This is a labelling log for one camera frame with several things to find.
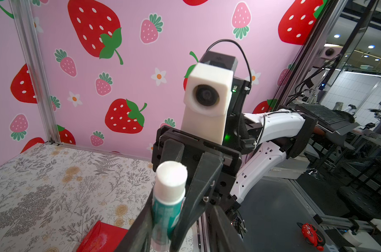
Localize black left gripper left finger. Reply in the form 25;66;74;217
114;192;153;252

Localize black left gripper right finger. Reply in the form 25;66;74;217
207;205;247;252

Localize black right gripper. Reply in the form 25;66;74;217
152;126;242;252

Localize green white glue stick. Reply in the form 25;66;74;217
151;161;188;252

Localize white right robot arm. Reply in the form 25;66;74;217
151;109;316;252

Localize right red envelope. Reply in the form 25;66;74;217
76;220;128;252

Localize red tool on floor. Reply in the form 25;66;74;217
297;222;326;252

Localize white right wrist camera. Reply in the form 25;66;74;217
181;51;238;144

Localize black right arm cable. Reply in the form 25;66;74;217
205;39;253;92

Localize aluminium right rear frame post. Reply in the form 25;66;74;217
10;0;61;144

